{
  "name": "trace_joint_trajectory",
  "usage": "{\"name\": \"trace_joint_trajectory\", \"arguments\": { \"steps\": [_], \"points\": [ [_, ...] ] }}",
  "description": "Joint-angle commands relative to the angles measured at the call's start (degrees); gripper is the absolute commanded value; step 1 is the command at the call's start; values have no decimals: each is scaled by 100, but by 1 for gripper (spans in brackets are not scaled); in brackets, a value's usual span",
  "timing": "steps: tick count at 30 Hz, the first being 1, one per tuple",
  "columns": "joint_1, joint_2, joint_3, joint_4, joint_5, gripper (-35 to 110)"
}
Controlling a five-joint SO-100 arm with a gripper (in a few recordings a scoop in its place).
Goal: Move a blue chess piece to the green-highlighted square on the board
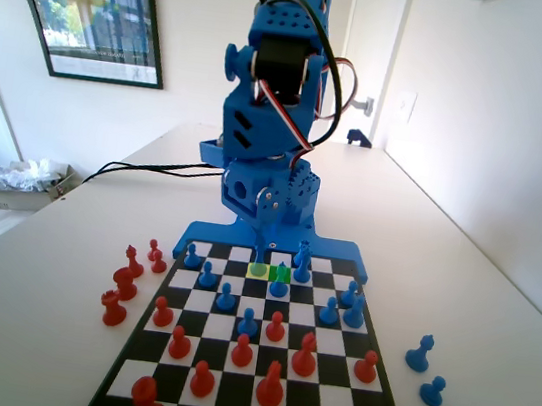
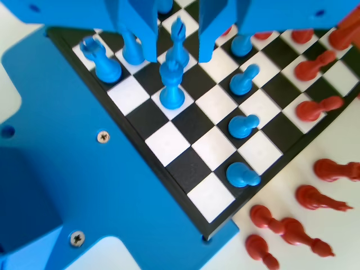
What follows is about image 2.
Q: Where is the blue chess king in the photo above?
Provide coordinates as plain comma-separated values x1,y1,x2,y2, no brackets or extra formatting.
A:
159,60,186,110

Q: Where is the red chess pawn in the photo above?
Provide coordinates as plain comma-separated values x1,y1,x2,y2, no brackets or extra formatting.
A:
249,204,285,235
295,95,344,122
291,28,314,45
253,31,274,41
244,234,281,270
219,24,233,38
294,49,338,83

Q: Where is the blue chess pawn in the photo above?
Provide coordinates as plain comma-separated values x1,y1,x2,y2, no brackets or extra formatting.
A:
229,64,260,96
226,161,262,188
156,0,174,15
227,114,260,140
231,33,253,57

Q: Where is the blue chess queen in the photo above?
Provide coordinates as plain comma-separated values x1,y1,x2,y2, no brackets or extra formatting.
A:
120,26,146,66

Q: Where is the blue chess bishop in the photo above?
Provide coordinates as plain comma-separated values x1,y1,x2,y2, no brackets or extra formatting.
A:
165,16,190,68

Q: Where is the blue chess rook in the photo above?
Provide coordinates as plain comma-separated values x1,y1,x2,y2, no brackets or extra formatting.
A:
79,37,123,84

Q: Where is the red chess rook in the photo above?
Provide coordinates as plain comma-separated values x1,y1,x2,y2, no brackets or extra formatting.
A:
313,158,360,183
328,11,360,51

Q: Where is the red chess bishop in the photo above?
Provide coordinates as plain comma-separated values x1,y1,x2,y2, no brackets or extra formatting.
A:
280,217,336,258

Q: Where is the silver phillips screw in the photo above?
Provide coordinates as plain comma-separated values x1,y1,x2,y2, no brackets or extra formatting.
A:
69,230,86,248
96,130,111,144

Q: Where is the black white chessboard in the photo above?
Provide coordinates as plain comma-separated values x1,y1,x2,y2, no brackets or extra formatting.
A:
46,0,360,241

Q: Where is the blue base mounting plate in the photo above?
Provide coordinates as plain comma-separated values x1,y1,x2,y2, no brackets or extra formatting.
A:
0,26,240,270

